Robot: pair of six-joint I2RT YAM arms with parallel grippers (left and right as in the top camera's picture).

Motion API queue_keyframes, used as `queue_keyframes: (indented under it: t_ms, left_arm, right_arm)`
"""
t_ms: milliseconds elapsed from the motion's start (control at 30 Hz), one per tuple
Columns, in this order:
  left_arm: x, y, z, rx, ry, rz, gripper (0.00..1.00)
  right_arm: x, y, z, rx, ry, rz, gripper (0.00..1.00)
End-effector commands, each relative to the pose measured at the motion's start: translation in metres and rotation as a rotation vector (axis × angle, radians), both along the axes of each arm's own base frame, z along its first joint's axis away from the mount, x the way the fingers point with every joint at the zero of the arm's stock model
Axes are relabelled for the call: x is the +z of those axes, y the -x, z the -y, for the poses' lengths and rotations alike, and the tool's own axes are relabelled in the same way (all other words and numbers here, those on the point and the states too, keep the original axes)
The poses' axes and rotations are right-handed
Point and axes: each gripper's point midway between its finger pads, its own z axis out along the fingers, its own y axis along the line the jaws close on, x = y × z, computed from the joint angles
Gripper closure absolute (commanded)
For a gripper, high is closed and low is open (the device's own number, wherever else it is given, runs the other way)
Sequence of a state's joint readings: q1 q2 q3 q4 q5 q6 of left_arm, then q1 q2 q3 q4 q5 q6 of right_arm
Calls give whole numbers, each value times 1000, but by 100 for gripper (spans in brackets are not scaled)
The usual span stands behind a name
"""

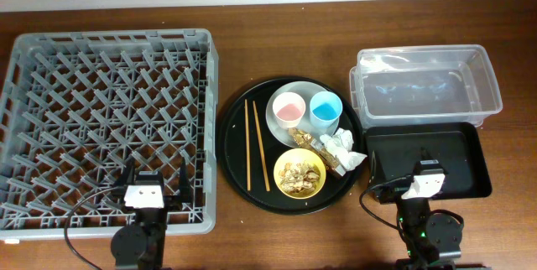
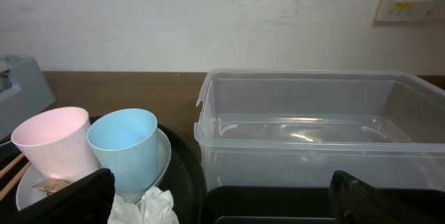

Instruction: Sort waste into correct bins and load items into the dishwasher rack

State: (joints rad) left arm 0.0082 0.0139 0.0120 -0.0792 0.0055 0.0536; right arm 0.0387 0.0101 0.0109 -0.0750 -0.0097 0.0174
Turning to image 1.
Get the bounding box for right black cable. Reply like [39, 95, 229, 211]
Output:
[358, 176, 420, 258]

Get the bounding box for black rectangular tray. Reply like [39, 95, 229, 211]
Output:
[364, 122, 493, 200]

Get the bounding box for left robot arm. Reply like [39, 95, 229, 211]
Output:
[111, 159, 192, 269]

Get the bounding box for gold snack wrapper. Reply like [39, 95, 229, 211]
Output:
[288, 127, 346, 178]

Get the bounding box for round black serving tray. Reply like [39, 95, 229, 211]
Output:
[216, 76, 365, 215]

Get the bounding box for pink plastic cup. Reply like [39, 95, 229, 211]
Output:
[272, 91, 306, 129]

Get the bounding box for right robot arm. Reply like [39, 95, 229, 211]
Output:
[366, 148, 464, 270]

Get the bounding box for grey plastic dishwasher rack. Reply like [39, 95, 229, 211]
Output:
[1, 29, 218, 242]

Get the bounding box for blue plastic cup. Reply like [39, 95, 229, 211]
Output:
[310, 91, 343, 128]

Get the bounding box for grey round plate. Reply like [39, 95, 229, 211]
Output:
[265, 81, 339, 148]

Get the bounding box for yellow plastic bowl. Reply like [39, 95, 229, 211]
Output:
[274, 148, 326, 200]

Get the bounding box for peanut shell food scraps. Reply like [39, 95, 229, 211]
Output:
[279, 162, 321, 195]

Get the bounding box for clear plastic bin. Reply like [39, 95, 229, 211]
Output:
[349, 44, 503, 128]

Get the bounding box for white tissue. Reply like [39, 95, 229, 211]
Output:
[320, 128, 367, 172]

